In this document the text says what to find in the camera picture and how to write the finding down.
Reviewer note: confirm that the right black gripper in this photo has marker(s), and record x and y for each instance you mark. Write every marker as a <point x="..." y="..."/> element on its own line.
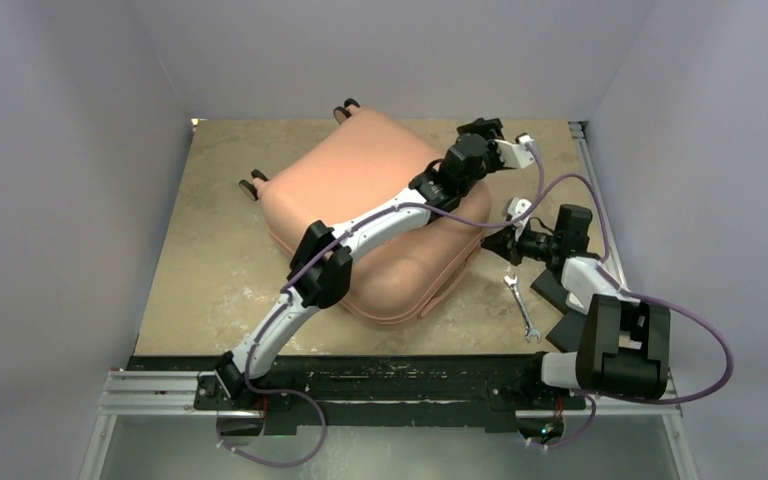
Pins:
<point x="506" y="243"/>

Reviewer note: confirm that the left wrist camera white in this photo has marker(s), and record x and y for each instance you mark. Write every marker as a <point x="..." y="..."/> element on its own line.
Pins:
<point x="517" y="154"/>

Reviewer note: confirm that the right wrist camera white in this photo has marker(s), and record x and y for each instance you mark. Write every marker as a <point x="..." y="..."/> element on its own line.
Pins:
<point x="516" y="212"/>

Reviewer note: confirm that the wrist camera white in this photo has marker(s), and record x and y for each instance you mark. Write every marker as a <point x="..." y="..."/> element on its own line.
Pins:
<point x="517" y="154"/>
<point x="516" y="212"/>

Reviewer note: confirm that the black foam pad upper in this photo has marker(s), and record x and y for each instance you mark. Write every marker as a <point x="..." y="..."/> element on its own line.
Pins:
<point x="549" y="288"/>

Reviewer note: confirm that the pink suitcase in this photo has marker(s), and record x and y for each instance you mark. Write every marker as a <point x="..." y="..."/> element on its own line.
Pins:
<point x="365" y="162"/>

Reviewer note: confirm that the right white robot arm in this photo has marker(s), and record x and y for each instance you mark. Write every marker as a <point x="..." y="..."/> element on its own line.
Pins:
<point x="624" y="346"/>

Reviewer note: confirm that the aluminium rail frame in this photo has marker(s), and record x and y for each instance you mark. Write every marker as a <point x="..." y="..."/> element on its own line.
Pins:
<point x="151" y="394"/>

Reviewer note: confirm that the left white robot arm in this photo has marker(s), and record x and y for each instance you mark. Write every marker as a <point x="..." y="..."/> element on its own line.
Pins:
<point x="321" y="268"/>

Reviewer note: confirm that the silver wrench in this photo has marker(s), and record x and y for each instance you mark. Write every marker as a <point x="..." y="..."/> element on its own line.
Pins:
<point x="532" y="333"/>

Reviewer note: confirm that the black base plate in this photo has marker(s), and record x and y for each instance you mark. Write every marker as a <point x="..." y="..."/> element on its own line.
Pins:
<point x="499" y="393"/>

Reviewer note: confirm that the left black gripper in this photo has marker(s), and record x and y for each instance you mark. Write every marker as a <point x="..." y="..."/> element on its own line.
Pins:
<point x="491" y="132"/>

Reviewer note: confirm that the black foam pad lower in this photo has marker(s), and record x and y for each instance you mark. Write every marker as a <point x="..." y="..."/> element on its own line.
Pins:
<point x="566" y="335"/>

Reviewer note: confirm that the black foam pad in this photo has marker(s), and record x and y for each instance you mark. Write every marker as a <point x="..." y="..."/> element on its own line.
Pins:
<point x="566" y="335"/>
<point x="549" y="288"/>

